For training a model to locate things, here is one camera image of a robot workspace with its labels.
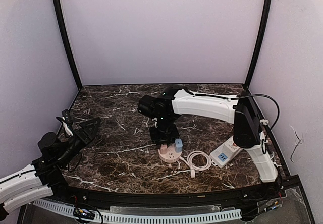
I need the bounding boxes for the blue plug adapter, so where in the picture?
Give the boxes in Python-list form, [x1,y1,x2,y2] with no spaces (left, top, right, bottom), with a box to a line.
[175,138,183,153]

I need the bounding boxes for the pink round power socket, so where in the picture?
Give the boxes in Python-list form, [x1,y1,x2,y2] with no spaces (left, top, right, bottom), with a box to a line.
[158,144,182,163]

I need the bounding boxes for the white multicolour power strip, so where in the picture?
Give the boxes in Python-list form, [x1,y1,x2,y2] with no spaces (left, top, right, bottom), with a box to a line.
[209,139,243,169]

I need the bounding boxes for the white plug adapter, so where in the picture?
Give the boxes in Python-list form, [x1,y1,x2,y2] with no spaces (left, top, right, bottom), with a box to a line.
[226,136,239,152]

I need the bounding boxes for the small pink plug adapter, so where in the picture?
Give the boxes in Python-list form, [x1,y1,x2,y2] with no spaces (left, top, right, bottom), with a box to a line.
[160,144,168,154]

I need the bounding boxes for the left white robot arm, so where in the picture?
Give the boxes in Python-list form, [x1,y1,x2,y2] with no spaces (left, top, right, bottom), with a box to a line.
[1,118,101,220]

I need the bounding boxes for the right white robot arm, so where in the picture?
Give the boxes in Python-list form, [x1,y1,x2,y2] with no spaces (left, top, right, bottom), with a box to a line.
[137,85,278,183]

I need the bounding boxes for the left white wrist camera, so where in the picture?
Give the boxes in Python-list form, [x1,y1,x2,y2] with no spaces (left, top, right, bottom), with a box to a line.
[56,109,74,136]

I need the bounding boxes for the pink coiled cable with plug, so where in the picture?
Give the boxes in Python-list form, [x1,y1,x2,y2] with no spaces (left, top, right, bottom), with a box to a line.
[176,150,213,179]

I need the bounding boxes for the black front rail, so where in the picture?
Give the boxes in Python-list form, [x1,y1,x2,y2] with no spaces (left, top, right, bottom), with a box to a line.
[63,183,278,211]

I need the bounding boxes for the white slotted cable duct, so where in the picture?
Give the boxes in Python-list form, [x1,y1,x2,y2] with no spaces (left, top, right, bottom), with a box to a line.
[33,199,242,223]

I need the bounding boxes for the left black frame post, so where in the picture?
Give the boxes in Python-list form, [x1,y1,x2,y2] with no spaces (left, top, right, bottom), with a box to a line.
[52,0,83,91]

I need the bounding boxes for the black frame post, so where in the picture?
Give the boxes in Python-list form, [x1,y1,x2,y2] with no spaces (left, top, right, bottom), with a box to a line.
[244,0,272,89]
[52,0,83,91]

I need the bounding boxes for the right black frame post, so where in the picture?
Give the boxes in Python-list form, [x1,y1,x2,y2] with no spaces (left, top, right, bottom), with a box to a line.
[244,0,272,89]

